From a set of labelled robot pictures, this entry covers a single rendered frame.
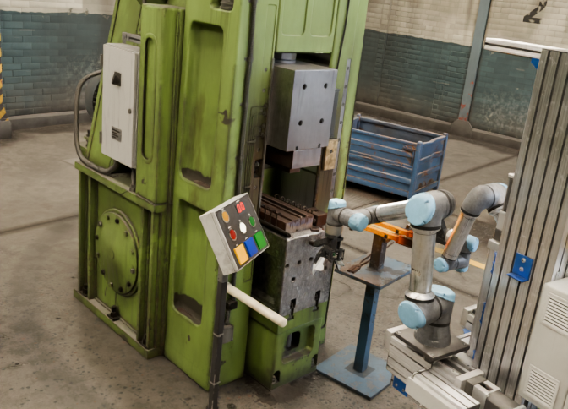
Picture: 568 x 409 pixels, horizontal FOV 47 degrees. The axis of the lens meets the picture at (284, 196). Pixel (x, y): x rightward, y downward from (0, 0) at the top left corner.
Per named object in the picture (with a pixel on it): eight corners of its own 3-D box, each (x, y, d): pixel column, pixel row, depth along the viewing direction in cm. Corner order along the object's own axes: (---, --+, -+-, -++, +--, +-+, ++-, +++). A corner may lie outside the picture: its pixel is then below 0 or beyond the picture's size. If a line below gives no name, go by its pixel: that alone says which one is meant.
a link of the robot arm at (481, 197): (483, 195, 300) (443, 279, 324) (497, 193, 307) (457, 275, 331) (464, 182, 308) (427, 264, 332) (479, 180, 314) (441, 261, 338)
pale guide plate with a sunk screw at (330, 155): (335, 168, 372) (338, 139, 367) (324, 170, 366) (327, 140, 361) (331, 167, 374) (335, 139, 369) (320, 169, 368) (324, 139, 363)
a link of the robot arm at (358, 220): (375, 212, 280) (356, 204, 287) (357, 216, 272) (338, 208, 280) (373, 230, 282) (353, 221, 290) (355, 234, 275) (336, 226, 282)
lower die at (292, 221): (311, 228, 355) (314, 213, 353) (284, 235, 342) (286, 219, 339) (260, 204, 384) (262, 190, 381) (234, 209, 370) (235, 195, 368)
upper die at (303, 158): (319, 165, 344) (321, 147, 341) (292, 169, 331) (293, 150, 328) (266, 145, 373) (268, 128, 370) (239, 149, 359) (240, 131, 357)
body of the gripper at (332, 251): (330, 264, 288) (333, 238, 284) (318, 256, 294) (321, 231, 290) (343, 261, 292) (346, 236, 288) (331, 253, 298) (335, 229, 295)
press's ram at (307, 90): (339, 144, 350) (349, 69, 338) (286, 151, 325) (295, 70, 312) (286, 127, 379) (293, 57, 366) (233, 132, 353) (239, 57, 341)
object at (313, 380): (346, 384, 380) (346, 382, 379) (271, 421, 341) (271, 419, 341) (299, 353, 406) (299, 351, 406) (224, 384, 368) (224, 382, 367)
